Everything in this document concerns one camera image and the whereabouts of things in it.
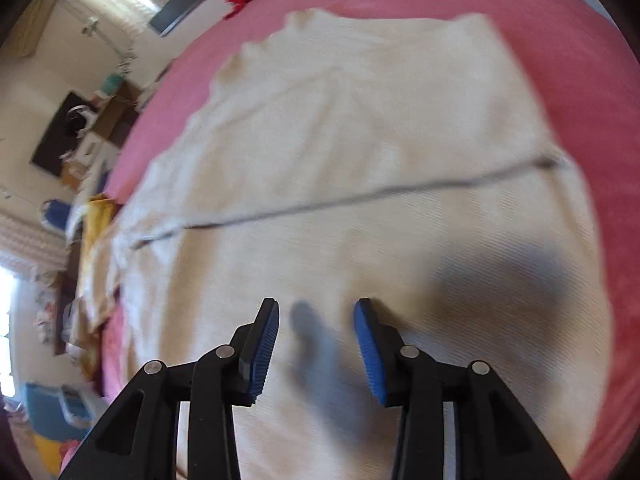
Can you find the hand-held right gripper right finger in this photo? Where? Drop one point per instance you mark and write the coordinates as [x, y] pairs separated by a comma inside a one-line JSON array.
[[370, 350]]

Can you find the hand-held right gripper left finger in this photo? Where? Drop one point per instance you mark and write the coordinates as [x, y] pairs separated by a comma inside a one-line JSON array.
[[262, 345]]

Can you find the cream knitted sweater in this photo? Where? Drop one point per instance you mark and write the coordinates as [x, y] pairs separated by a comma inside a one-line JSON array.
[[375, 135]]

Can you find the yellow folded cloth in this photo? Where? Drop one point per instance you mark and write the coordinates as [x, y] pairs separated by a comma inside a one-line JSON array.
[[97, 230]]

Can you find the white blue baby crib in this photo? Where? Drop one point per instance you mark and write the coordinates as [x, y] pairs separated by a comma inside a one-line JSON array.
[[45, 405]]

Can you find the blue chair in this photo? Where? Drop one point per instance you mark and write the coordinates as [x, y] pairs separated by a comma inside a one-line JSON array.
[[55, 212]]

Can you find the wooden desk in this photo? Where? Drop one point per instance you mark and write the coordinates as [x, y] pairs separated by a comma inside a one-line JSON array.
[[112, 122]]

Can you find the white nightstand with flower decal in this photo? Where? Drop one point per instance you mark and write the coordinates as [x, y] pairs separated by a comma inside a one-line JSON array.
[[150, 92]]

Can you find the black television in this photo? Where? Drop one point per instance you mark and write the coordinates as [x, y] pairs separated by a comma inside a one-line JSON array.
[[50, 145]]

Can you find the black white round appliance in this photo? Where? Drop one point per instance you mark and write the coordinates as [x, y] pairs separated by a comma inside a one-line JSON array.
[[75, 120]]

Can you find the teal desktop organizer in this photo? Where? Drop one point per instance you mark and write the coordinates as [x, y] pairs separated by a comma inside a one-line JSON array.
[[112, 84]]

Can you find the grey and white headboard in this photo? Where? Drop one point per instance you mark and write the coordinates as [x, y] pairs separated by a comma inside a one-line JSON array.
[[180, 10]]

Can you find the bed with pink sheet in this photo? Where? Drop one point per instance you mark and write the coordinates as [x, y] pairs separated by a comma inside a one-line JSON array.
[[575, 60]]

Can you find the white textured wall hanging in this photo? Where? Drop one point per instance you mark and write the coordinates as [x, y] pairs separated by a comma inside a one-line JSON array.
[[30, 242]]

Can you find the white wall power strip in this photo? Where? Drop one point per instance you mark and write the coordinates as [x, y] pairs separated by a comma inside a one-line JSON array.
[[91, 26]]

